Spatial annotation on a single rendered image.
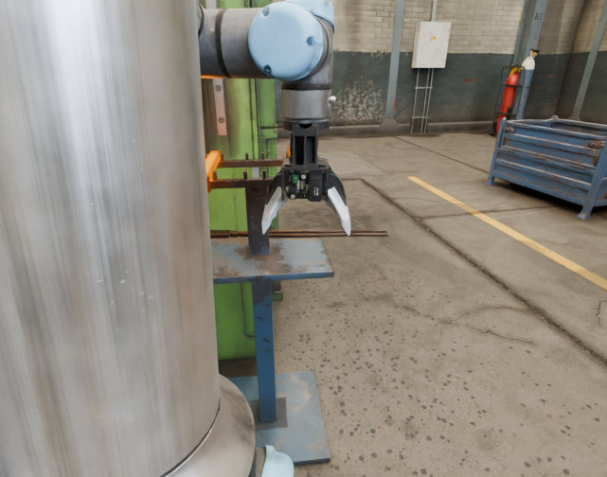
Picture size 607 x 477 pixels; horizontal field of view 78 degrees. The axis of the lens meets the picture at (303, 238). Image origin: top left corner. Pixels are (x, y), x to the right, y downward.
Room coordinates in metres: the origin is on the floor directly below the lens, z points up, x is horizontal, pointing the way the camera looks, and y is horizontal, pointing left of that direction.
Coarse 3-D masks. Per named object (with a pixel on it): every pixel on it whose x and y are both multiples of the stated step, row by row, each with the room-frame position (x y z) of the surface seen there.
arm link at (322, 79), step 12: (288, 0) 0.57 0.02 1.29; (300, 0) 0.56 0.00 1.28; (312, 0) 0.56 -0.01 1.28; (324, 0) 0.58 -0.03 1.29; (312, 12) 0.56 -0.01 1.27; (324, 12) 0.57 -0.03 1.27; (324, 24) 0.56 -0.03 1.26; (324, 72) 0.57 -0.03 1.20; (288, 84) 0.57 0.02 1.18; (300, 84) 0.56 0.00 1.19; (312, 84) 0.56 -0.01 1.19; (324, 84) 0.57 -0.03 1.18
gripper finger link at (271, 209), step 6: (276, 192) 0.61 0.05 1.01; (276, 198) 0.61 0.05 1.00; (288, 198) 0.61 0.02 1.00; (270, 204) 0.61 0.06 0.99; (276, 204) 0.58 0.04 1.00; (282, 204) 0.61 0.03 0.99; (264, 210) 0.61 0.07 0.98; (270, 210) 0.58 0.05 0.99; (276, 210) 0.61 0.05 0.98; (264, 216) 0.60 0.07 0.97; (270, 216) 0.61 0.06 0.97; (276, 216) 0.61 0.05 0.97; (264, 222) 0.61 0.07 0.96; (270, 222) 0.61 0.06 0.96; (264, 228) 0.61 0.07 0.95; (264, 234) 0.61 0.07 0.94
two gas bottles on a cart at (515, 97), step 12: (528, 60) 7.00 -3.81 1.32; (516, 72) 7.26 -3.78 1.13; (528, 72) 6.95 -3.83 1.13; (504, 84) 7.33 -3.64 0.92; (516, 84) 7.17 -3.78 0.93; (528, 84) 6.95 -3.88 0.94; (504, 96) 7.30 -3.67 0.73; (516, 96) 7.02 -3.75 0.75; (528, 96) 7.08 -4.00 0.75; (504, 108) 7.24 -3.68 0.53; (516, 108) 6.98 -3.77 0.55; (492, 132) 7.44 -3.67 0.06
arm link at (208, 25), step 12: (204, 12) 0.48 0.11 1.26; (216, 12) 0.49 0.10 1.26; (204, 24) 0.47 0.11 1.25; (216, 24) 0.48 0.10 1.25; (204, 36) 0.47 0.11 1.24; (216, 36) 0.47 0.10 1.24; (204, 48) 0.48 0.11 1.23; (216, 48) 0.47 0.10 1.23; (204, 60) 0.48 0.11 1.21; (216, 60) 0.48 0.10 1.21; (204, 72) 0.49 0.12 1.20; (216, 72) 0.49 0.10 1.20
